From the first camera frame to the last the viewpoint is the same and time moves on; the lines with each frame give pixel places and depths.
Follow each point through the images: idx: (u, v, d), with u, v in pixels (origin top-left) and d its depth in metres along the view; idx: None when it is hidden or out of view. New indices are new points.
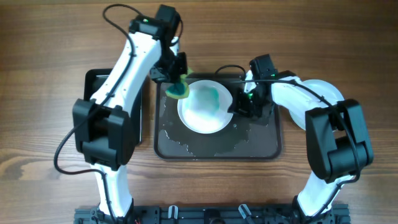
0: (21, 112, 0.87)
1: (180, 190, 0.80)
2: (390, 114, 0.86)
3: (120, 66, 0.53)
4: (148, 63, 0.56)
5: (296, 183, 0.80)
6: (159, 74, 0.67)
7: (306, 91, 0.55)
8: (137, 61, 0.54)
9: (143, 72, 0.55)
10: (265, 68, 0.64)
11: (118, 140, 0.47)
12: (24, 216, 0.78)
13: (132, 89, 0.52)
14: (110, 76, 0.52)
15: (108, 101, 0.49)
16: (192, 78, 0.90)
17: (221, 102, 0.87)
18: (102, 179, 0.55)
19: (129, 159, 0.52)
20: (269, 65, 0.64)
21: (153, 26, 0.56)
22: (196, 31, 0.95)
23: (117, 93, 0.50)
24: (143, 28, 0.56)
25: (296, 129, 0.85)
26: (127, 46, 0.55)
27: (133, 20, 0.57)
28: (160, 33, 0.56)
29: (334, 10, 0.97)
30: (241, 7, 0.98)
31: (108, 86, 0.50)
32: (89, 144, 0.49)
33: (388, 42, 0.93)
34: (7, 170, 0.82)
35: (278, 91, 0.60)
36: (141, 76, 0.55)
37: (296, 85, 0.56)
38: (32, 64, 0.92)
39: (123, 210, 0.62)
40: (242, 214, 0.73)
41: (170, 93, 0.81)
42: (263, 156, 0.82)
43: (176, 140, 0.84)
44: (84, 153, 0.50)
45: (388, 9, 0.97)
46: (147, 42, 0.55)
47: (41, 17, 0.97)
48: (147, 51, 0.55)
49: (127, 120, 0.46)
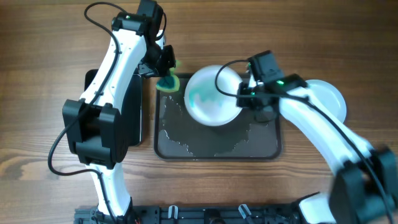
0: (21, 112, 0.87)
1: (180, 190, 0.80)
2: (389, 114, 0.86)
3: (107, 64, 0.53)
4: (134, 59, 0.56)
5: (295, 183, 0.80)
6: (147, 69, 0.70)
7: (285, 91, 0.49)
8: (122, 58, 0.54)
9: (130, 68, 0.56)
10: (268, 69, 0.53)
11: (111, 137, 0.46)
12: (24, 216, 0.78)
13: (120, 87, 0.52)
14: (96, 76, 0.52)
15: (97, 99, 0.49)
16: (185, 77, 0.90)
17: (234, 87, 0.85)
18: (97, 178, 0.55)
19: (123, 155, 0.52)
20: (271, 65, 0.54)
21: (135, 22, 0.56)
22: (197, 31, 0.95)
23: (106, 91, 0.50)
24: (127, 25, 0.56)
25: (296, 129, 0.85)
26: (112, 43, 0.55)
27: (115, 18, 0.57)
28: (143, 28, 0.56)
29: (334, 10, 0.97)
30: (242, 7, 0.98)
31: (96, 84, 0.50)
32: (83, 144, 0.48)
33: (388, 43, 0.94)
34: (7, 170, 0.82)
35: (286, 109, 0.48)
36: (128, 72, 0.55)
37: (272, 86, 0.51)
38: (32, 64, 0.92)
39: (122, 210, 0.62)
40: (242, 214, 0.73)
41: (161, 86, 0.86)
42: (263, 156, 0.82)
43: (176, 140, 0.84)
44: (78, 154, 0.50)
45: (388, 9, 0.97)
46: (132, 38, 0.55)
47: (41, 17, 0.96)
48: (132, 47, 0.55)
49: (117, 117, 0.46)
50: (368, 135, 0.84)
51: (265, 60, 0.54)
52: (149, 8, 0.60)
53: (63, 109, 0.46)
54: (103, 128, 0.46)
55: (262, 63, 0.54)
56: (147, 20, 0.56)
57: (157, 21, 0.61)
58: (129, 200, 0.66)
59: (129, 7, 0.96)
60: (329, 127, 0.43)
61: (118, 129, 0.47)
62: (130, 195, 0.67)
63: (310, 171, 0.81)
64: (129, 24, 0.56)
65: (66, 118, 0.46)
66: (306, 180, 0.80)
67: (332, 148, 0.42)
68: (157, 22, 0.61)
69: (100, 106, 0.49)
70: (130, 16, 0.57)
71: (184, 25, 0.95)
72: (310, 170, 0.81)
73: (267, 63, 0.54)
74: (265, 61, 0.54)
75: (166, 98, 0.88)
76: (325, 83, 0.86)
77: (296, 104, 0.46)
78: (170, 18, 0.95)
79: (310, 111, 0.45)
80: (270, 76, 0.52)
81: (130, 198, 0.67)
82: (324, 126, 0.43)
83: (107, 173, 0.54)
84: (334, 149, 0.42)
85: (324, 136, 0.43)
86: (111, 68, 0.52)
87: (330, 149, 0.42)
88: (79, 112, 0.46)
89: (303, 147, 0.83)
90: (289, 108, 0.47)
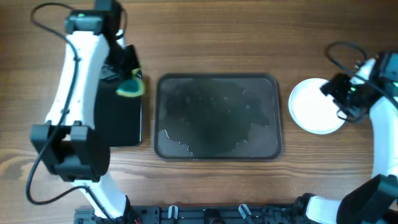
0: (20, 112, 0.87)
1: (180, 190, 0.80)
2: None
3: (69, 74, 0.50)
4: (97, 61, 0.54)
5: (296, 183, 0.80)
6: (110, 73, 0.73)
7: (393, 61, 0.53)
8: (84, 62, 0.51)
9: (95, 73, 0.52)
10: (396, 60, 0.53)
11: (86, 155, 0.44)
12: (23, 216, 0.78)
13: (87, 97, 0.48)
14: (59, 91, 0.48)
15: (64, 119, 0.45)
16: (187, 78, 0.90)
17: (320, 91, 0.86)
18: (87, 192, 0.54)
19: (105, 165, 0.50)
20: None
21: (92, 18, 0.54)
22: (197, 31, 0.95)
23: (71, 108, 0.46)
24: (83, 25, 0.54)
25: (296, 129, 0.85)
26: (69, 50, 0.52)
27: (68, 18, 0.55)
28: (99, 27, 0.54)
29: (334, 10, 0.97)
30: (242, 7, 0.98)
31: (60, 102, 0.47)
32: (61, 166, 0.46)
33: (388, 42, 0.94)
34: (7, 170, 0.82)
35: (381, 107, 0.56)
36: (94, 78, 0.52)
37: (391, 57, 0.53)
38: (32, 64, 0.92)
39: (120, 210, 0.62)
40: (242, 214, 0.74)
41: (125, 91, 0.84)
42: (263, 156, 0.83)
43: (176, 140, 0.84)
44: (60, 175, 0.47)
45: (387, 9, 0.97)
46: (90, 39, 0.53)
47: (41, 17, 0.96)
48: (92, 50, 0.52)
49: (89, 134, 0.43)
50: (368, 135, 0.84)
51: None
52: (105, 3, 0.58)
53: (30, 136, 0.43)
54: (76, 149, 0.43)
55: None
56: (102, 15, 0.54)
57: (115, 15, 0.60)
58: (124, 198, 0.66)
59: (129, 7, 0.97)
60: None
61: (92, 144, 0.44)
62: (125, 195, 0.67)
63: (310, 171, 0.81)
64: (83, 22, 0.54)
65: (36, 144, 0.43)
66: (306, 180, 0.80)
67: (395, 151, 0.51)
68: (115, 15, 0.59)
69: (69, 125, 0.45)
70: (85, 14, 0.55)
71: (184, 25, 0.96)
72: (310, 170, 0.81)
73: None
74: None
75: (166, 98, 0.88)
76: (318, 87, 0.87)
77: (392, 111, 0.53)
78: (170, 19, 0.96)
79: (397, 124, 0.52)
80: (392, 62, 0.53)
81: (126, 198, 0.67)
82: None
83: (95, 185, 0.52)
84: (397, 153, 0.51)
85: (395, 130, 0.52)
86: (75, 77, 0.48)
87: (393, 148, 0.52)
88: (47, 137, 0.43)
89: (303, 147, 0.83)
90: (385, 111, 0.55)
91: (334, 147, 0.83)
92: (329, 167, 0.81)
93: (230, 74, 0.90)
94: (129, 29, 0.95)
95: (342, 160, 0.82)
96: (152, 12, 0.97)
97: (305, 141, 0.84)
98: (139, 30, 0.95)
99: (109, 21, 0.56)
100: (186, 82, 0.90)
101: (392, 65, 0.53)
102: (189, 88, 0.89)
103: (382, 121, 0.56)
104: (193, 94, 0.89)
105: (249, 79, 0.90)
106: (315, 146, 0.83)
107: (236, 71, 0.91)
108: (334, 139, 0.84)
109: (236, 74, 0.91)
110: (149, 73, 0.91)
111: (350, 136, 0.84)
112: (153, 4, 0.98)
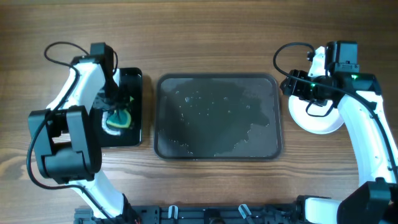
0: (21, 112, 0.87)
1: (180, 190, 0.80)
2: (389, 114, 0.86)
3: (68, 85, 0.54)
4: (93, 84, 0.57)
5: (296, 183, 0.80)
6: (102, 102, 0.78)
7: (342, 50, 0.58)
8: (83, 79, 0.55)
9: (90, 94, 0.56)
10: (345, 52, 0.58)
11: (82, 137, 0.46)
12: (23, 216, 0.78)
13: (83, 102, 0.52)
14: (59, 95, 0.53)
15: (61, 105, 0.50)
16: (188, 78, 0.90)
17: None
18: (83, 193, 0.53)
19: (99, 164, 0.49)
20: (351, 56, 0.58)
21: (89, 59, 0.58)
22: (197, 31, 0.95)
23: (71, 99, 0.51)
24: (82, 62, 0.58)
25: (296, 129, 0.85)
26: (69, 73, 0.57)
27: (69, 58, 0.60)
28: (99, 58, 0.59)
29: (334, 10, 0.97)
30: (241, 7, 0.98)
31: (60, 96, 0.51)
32: (53, 158, 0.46)
33: (388, 42, 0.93)
34: (8, 170, 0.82)
35: (347, 107, 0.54)
36: (89, 97, 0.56)
37: (339, 45, 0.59)
38: (32, 64, 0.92)
39: (118, 209, 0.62)
40: (243, 213, 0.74)
41: (112, 121, 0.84)
42: (263, 156, 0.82)
43: (176, 140, 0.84)
44: (51, 175, 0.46)
45: (387, 9, 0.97)
46: (89, 66, 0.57)
47: (41, 17, 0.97)
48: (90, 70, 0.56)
49: (84, 114, 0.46)
50: None
51: (349, 51, 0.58)
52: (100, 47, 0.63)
53: (28, 118, 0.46)
54: (72, 129, 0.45)
55: (346, 51, 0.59)
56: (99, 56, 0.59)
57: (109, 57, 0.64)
58: (122, 196, 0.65)
59: (129, 7, 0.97)
60: (379, 135, 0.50)
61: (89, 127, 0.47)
62: (122, 193, 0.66)
63: (310, 171, 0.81)
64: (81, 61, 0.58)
65: (35, 127, 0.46)
66: (306, 181, 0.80)
67: (372, 151, 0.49)
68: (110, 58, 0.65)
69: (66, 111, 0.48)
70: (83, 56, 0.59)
71: (184, 25, 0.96)
72: (310, 170, 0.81)
73: (349, 53, 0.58)
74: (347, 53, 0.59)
75: (166, 98, 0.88)
76: None
77: (359, 107, 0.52)
78: (170, 19, 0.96)
79: (367, 120, 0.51)
80: (342, 53, 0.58)
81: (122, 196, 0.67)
82: (371, 127, 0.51)
83: (90, 184, 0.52)
84: (375, 152, 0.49)
85: (367, 130, 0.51)
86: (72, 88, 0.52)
87: (371, 150, 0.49)
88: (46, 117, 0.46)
89: (303, 147, 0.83)
90: (351, 109, 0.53)
91: (334, 147, 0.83)
92: (329, 167, 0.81)
93: (230, 74, 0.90)
94: (129, 29, 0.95)
95: (342, 160, 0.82)
96: (152, 12, 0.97)
97: (305, 141, 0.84)
98: (140, 30, 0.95)
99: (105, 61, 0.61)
100: (186, 82, 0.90)
101: (341, 57, 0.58)
102: (189, 88, 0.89)
103: (351, 122, 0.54)
104: (193, 94, 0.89)
105: (249, 79, 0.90)
106: (315, 146, 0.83)
107: (236, 71, 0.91)
108: (334, 139, 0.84)
109: (236, 74, 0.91)
110: (150, 73, 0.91)
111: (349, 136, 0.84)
112: (153, 4, 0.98)
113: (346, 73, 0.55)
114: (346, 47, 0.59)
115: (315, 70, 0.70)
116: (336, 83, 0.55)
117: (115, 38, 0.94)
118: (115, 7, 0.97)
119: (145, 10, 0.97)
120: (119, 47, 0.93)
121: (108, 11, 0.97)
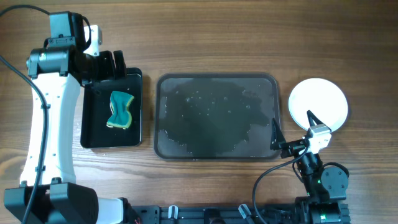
0: (20, 112, 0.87)
1: (180, 190, 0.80)
2: (390, 114, 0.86)
3: (40, 124, 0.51)
4: (69, 101, 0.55)
5: (296, 183, 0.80)
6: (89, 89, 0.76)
7: (333, 177, 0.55)
8: (53, 112, 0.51)
9: (68, 118, 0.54)
10: (332, 183, 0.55)
11: (72, 211, 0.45)
12: None
13: (62, 149, 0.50)
14: (32, 147, 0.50)
15: (40, 177, 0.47)
16: (188, 78, 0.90)
17: (320, 91, 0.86)
18: None
19: (91, 206, 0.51)
20: (333, 182, 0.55)
21: (55, 55, 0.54)
22: (197, 32, 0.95)
23: (47, 165, 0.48)
24: (50, 63, 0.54)
25: (296, 129, 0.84)
26: (37, 97, 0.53)
27: (30, 58, 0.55)
28: (65, 64, 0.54)
29: (334, 10, 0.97)
30: (241, 7, 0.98)
31: (33, 159, 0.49)
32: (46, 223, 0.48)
33: (388, 42, 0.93)
34: (7, 170, 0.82)
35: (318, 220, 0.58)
36: (67, 124, 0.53)
37: (329, 175, 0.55)
38: None
39: (118, 219, 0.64)
40: (242, 214, 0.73)
41: (112, 122, 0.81)
42: (263, 156, 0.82)
43: (176, 140, 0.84)
44: None
45: (387, 9, 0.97)
46: (57, 86, 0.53)
47: (41, 17, 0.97)
48: (61, 95, 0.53)
49: (69, 189, 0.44)
50: (369, 135, 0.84)
51: (333, 175, 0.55)
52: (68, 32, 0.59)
53: (6, 202, 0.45)
54: (57, 205, 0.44)
55: (329, 174, 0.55)
56: (66, 49, 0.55)
57: (78, 35, 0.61)
58: (120, 201, 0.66)
59: (129, 7, 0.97)
60: None
61: (76, 193, 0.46)
62: (120, 198, 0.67)
63: None
64: (46, 60, 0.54)
65: (23, 193, 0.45)
66: None
67: None
68: (78, 42, 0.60)
69: (46, 183, 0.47)
70: (47, 50, 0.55)
71: (184, 25, 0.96)
72: None
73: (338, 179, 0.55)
74: (333, 177, 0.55)
75: (166, 98, 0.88)
76: (321, 84, 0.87)
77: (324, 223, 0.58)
78: (171, 18, 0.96)
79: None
80: (331, 180, 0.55)
81: (120, 198, 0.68)
82: None
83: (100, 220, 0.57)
84: None
85: None
86: (45, 138, 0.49)
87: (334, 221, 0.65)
88: (34, 186, 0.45)
89: None
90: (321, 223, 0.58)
91: (334, 147, 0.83)
92: None
93: (230, 74, 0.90)
94: (129, 28, 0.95)
95: (342, 160, 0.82)
96: (152, 12, 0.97)
97: None
98: (139, 30, 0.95)
99: (74, 55, 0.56)
100: (186, 82, 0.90)
101: (324, 183, 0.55)
102: (189, 88, 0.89)
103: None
104: (193, 94, 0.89)
105: (249, 79, 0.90)
106: None
107: (236, 71, 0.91)
108: (334, 139, 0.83)
109: (236, 74, 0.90)
110: (150, 73, 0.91)
111: (350, 137, 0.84)
112: (153, 5, 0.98)
113: (326, 195, 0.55)
114: (334, 178, 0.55)
115: (320, 145, 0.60)
116: (307, 214, 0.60)
117: (115, 38, 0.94)
118: (115, 8, 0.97)
119: (146, 10, 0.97)
120: (119, 47, 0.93)
121: (108, 11, 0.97)
